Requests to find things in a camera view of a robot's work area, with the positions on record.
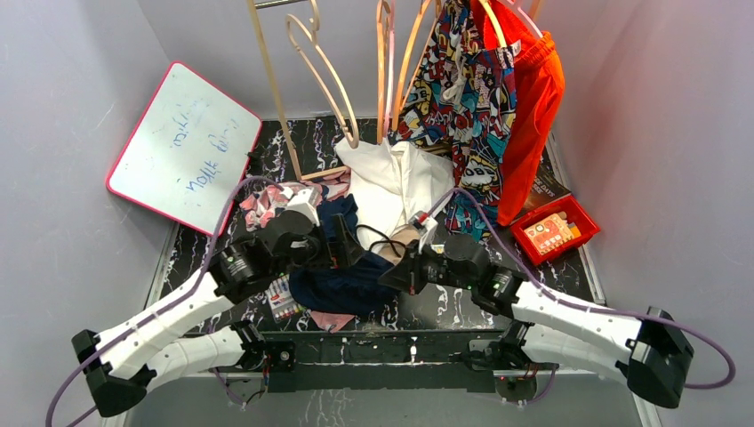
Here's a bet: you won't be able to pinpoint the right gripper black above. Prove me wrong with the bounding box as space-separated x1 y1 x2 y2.
379 238 475 295

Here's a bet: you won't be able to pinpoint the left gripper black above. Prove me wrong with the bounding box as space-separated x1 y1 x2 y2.
273 214 364 279

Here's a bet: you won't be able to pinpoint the navy blue shorts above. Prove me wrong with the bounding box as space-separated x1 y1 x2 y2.
288 193 402 318

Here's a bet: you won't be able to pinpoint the orange hanger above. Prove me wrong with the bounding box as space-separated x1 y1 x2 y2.
375 1 441 144

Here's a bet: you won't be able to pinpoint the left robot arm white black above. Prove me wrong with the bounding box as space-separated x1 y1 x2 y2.
72 210 365 417

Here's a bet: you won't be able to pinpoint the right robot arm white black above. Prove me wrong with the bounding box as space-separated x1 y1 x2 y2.
378 235 694 408

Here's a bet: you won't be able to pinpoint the beige shorts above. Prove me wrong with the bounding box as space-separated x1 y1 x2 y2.
373 226 419 264

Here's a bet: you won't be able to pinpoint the white shorts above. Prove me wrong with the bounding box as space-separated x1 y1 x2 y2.
334 140 455 249

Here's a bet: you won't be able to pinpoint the pink patterned shorts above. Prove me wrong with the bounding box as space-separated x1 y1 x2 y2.
239 167 351 231

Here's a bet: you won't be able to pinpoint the beige wooden hanger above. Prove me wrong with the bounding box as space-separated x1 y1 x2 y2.
285 0 360 149

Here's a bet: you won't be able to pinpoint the comic print shorts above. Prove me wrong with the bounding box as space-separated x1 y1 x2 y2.
389 1 519 240

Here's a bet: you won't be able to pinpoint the orange shorts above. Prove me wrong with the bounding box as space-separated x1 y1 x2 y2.
489 1 566 225

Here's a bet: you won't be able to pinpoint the pink hanger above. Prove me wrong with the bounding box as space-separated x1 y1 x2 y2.
376 1 396 143

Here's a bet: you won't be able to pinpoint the yellow hanger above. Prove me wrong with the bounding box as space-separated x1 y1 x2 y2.
478 0 508 49

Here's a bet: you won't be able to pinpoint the colour marker pack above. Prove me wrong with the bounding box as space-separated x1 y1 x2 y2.
264 275 306 323

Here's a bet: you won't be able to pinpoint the red plastic bin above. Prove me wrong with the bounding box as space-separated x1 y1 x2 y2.
510 195 601 265

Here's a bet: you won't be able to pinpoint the dark book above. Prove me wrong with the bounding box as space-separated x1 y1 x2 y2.
519 165 572 215

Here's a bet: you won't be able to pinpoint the pink framed whiteboard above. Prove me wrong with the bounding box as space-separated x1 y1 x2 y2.
106 61 262 235

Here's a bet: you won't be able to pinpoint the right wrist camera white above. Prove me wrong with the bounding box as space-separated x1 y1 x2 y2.
409 211 438 249

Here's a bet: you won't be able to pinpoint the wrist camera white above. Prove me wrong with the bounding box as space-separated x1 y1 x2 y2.
409 211 438 249
285 187 321 226

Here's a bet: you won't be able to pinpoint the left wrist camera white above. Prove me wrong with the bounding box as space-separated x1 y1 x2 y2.
285 187 321 226

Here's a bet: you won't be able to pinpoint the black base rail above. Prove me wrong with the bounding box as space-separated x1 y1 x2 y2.
117 329 596 395

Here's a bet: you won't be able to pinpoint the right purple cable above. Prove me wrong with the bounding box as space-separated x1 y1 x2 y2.
423 187 737 391

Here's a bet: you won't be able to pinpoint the purple cable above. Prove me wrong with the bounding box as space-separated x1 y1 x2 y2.
44 175 284 427
423 187 737 391

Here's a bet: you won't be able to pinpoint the wooden rack frame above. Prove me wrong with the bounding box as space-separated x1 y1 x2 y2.
245 0 348 181

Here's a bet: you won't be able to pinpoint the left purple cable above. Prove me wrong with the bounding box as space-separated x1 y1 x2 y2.
44 175 284 427

